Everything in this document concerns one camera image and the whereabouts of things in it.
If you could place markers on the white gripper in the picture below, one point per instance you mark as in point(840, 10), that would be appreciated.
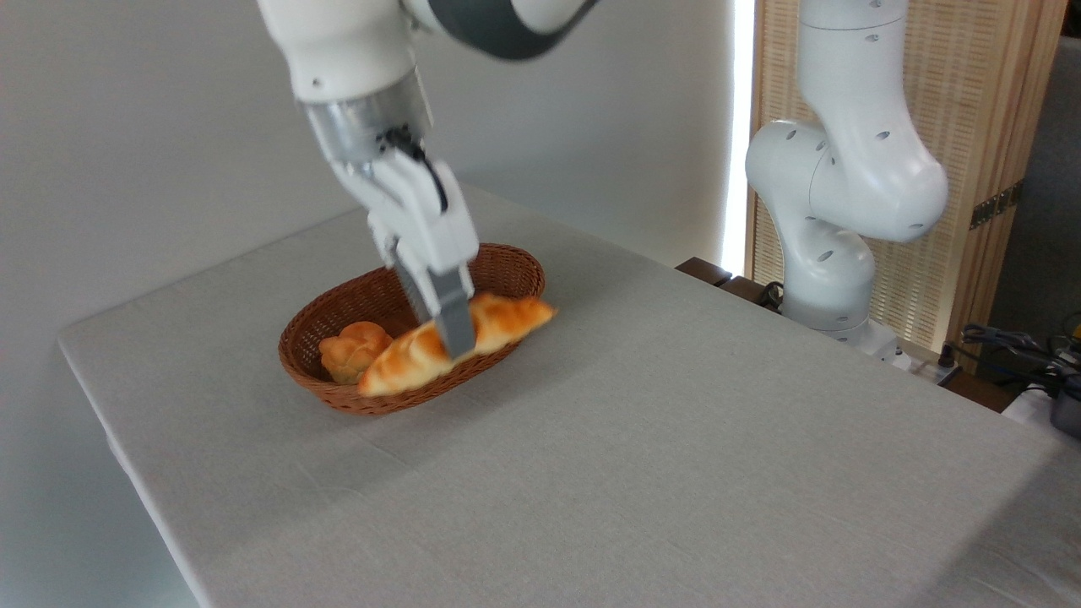
point(418, 219)

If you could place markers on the long braided bread loaf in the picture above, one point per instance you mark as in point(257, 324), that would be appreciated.
point(405, 363)

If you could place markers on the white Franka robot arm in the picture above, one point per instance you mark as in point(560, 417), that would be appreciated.
point(844, 186)

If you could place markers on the round knotted bread roll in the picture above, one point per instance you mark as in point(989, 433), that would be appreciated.
point(350, 353)

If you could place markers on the brown wicker oval basket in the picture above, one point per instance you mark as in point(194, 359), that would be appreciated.
point(338, 397)

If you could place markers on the dark wooden base board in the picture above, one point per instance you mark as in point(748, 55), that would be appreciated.
point(705, 270)

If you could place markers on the light grey tablecloth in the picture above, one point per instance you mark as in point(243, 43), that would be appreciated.
point(676, 439)

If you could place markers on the wooden bamboo folding screen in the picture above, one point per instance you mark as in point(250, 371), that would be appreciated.
point(980, 93)

